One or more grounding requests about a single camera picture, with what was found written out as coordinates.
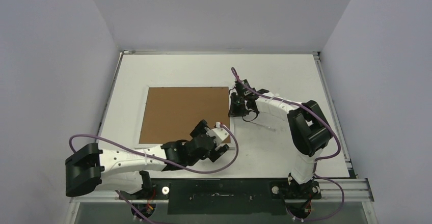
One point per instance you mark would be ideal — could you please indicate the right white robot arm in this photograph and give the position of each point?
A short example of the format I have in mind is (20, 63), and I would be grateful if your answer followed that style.
(307, 126)

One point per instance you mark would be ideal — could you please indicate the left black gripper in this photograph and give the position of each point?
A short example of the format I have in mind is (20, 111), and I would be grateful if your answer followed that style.
(200, 129)

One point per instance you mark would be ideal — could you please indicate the white picture frame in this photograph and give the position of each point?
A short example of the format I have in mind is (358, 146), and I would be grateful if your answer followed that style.
(171, 113)

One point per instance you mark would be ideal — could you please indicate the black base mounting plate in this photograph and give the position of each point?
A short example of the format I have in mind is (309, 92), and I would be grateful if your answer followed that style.
(225, 196)

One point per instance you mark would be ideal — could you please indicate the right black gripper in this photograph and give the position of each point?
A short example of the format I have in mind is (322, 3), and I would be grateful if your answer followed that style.
(238, 104)

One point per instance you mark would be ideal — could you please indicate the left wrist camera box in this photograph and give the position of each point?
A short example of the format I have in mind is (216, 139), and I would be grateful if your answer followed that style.
(218, 134)

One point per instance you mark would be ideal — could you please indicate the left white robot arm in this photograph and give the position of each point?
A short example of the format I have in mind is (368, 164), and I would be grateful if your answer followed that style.
(106, 165)

